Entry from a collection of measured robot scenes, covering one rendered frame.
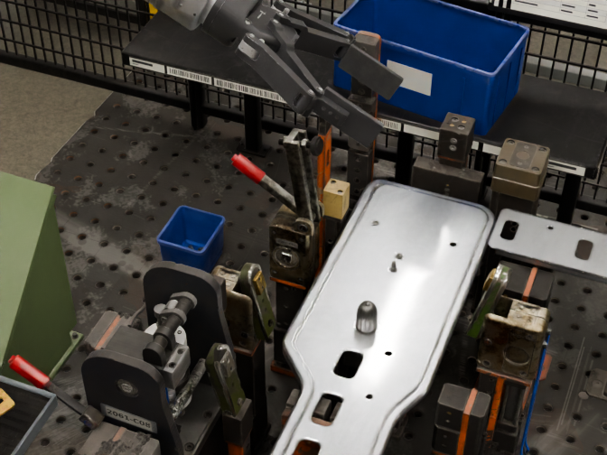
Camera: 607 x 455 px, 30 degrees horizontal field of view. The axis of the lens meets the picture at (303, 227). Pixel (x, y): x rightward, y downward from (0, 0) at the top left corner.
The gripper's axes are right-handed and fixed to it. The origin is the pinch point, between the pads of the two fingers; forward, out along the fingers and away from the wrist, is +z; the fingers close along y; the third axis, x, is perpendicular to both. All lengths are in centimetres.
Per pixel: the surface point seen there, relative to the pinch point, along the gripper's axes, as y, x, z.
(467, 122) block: -66, -21, 19
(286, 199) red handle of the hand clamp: -39, -37, 0
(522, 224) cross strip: -54, -26, 34
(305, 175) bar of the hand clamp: -39, -32, 0
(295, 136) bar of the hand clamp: -36.2, -26.4, -4.4
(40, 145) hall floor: -188, -154, -64
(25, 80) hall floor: -217, -155, -84
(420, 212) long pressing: -53, -34, 20
